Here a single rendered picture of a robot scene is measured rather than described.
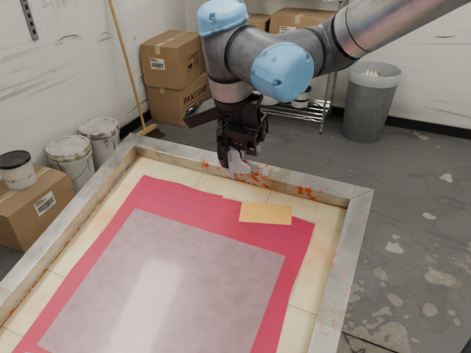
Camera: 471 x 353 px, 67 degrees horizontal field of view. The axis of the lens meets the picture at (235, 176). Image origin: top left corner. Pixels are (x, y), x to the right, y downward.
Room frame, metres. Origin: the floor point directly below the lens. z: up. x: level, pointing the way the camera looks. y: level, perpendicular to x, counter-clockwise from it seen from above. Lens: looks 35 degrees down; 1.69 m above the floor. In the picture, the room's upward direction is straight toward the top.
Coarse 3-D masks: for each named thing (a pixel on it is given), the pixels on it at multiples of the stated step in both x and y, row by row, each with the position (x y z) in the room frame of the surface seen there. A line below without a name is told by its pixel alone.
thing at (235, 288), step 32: (224, 224) 0.54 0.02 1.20; (256, 224) 0.53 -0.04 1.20; (192, 256) 0.47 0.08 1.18; (224, 256) 0.47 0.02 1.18; (256, 256) 0.46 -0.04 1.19; (288, 256) 0.46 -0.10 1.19; (192, 288) 0.41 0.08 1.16; (224, 288) 0.41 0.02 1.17; (256, 288) 0.40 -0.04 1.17; (288, 288) 0.40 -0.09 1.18; (160, 320) 0.36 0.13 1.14; (192, 320) 0.36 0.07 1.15; (224, 320) 0.35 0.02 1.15; (256, 320) 0.35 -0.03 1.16; (160, 352) 0.31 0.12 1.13; (192, 352) 0.31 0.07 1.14; (224, 352) 0.31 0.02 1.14; (256, 352) 0.30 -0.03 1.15
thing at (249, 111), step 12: (252, 96) 0.60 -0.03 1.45; (228, 108) 0.58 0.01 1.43; (240, 108) 0.58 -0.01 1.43; (252, 108) 0.58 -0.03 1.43; (228, 120) 0.61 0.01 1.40; (240, 120) 0.60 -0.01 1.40; (252, 120) 0.58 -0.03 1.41; (264, 120) 0.62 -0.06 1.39; (216, 132) 0.61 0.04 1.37; (228, 132) 0.59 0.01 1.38; (240, 132) 0.58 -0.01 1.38; (252, 132) 0.59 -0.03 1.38; (264, 132) 0.63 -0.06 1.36; (228, 144) 0.61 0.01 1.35; (240, 144) 0.60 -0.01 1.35; (252, 144) 0.59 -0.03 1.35
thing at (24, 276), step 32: (128, 160) 0.72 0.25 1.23; (160, 160) 0.73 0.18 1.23; (192, 160) 0.68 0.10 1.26; (96, 192) 0.62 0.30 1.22; (288, 192) 0.60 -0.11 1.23; (320, 192) 0.57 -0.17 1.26; (352, 192) 0.56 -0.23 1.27; (64, 224) 0.54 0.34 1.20; (352, 224) 0.49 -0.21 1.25; (32, 256) 0.47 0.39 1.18; (352, 256) 0.42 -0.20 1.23; (0, 288) 0.41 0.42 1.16; (0, 320) 0.37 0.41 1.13; (320, 320) 0.32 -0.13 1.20; (320, 352) 0.28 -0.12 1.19
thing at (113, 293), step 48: (144, 192) 0.64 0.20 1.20; (192, 192) 0.63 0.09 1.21; (96, 240) 0.53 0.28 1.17; (144, 240) 0.52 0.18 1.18; (192, 240) 0.51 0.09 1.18; (96, 288) 0.43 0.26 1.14; (144, 288) 0.42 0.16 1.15; (48, 336) 0.35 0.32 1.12; (96, 336) 0.34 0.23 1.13; (144, 336) 0.34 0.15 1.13
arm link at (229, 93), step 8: (208, 80) 0.59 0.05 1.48; (216, 88) 0.57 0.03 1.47; (224, 88) 0.56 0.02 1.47; (232, 88) 0.56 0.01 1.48; (240, 88) 0.57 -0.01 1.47; (248, 88) 0.58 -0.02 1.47; (216, 96) 0.58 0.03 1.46; (224, 96) 0.57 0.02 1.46; (232, 96) 0.57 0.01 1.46; (240, 96) 0.57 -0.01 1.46; (248, 96) 0.58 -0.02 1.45
